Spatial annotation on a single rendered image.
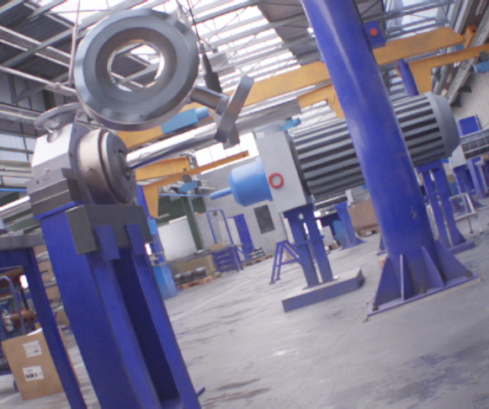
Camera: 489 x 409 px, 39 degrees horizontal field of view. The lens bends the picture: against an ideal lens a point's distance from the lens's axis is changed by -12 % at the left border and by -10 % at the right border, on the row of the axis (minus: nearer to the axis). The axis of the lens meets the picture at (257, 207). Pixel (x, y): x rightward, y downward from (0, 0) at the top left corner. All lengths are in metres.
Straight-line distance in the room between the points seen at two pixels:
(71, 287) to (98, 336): 0.22
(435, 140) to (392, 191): 2.12
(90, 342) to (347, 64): 2.45
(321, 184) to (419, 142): 0.96
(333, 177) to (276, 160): 0.51
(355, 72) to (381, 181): 0.67
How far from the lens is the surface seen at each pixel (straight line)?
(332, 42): 4.54
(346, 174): 6.43
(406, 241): 4.42
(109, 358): 2.85
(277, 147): 6.45
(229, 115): 1.99
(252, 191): 6.61
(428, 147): 6.43
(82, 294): 2.85
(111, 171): 3.00
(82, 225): 2.24
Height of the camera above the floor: 0.60
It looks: 3 degrees up
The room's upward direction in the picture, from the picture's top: 17 degrees counter-clockwise
